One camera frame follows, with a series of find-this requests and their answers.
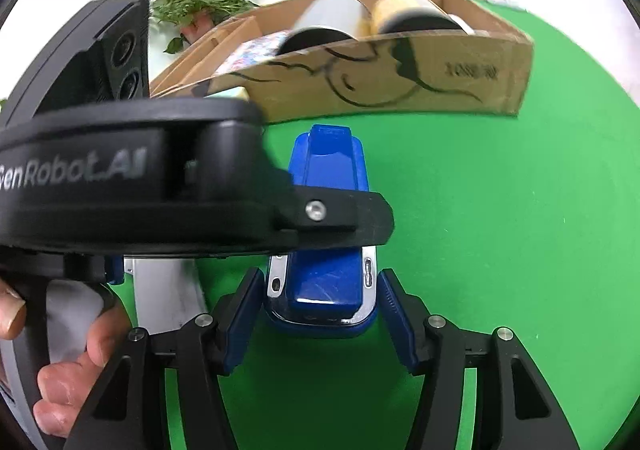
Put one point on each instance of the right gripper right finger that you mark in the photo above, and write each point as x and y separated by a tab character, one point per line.
514	405

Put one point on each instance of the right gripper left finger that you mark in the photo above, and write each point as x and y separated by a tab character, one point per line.
126	408

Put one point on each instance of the blue stapler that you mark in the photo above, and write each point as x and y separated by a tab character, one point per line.
325	289

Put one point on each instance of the person's left hand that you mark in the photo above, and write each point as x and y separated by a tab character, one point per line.
86	327

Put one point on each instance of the narrow cardboard insert box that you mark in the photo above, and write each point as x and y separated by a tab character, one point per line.
200	60

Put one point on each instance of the green table cloth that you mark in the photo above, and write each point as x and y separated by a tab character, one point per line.
530	222

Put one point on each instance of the printed paper booklet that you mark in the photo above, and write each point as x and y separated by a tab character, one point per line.
253	52

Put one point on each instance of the small potted green plant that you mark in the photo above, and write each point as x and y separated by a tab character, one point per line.
184	14

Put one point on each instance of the silver metal can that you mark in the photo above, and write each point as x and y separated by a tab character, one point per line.
325	22

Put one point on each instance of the large cardboard tray box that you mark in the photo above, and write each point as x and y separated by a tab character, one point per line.
447	71

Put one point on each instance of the yellow label spray bottle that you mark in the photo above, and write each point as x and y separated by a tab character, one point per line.
396	16

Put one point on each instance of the black camera module left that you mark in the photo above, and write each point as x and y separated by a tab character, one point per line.
99	55

